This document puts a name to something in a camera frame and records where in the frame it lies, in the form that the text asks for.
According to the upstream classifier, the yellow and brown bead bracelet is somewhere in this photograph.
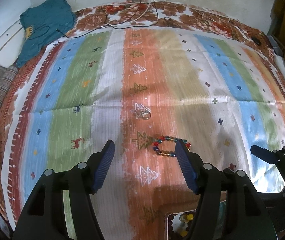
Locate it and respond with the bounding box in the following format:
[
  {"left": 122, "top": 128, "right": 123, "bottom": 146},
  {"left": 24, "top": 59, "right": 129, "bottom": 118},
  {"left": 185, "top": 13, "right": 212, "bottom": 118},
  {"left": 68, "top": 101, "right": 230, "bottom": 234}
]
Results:
[{"left": 169, "top": 213, "right": 196, "bottom": 238}]

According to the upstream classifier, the small multicolour bead bracelet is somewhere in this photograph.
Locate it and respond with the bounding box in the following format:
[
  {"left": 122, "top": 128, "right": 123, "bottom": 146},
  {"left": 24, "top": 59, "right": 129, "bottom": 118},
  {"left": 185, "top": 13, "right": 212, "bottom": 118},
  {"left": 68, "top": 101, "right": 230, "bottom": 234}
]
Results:
[{"left": 152, "top": 135, "right": 192, "bottom": 158}]

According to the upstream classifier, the striped colourful bed cover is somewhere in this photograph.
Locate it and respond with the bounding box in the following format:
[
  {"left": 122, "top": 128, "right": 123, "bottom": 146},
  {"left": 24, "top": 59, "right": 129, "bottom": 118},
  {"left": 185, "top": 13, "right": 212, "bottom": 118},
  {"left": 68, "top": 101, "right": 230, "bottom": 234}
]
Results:
[{"left": 0, "top": 27, "right": 285, "bottom": 240}]

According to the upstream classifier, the brown floral bedsheet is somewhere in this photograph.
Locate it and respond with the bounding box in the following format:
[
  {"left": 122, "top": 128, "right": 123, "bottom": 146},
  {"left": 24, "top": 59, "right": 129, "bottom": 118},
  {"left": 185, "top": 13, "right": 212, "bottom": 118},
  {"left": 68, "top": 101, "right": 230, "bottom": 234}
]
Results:
[{"left": 0, "top": 0, "right": 278, "bottom": 221}]

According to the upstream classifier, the teal garment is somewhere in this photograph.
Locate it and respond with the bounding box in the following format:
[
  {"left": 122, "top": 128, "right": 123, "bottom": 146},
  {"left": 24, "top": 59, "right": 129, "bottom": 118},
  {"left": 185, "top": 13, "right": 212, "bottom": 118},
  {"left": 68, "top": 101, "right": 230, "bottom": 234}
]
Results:
[{"left": 15, "top": 0, "right": 76, "bottom": 68}]

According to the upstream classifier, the black cable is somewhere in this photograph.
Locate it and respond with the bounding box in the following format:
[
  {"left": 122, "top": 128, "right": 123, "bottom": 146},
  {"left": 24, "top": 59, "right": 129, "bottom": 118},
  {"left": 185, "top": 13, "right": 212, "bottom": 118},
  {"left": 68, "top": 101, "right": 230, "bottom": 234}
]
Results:
[{"left": 27, "top": 0, "right": 181, "bottom": 41}]

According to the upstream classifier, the white cable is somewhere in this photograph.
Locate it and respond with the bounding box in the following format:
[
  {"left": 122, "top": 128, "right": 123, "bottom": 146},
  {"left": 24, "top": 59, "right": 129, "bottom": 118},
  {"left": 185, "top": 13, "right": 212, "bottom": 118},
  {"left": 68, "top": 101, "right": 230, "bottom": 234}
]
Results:
[{"left": 122, "top": 0, "right": 233, "bottom": 27}]

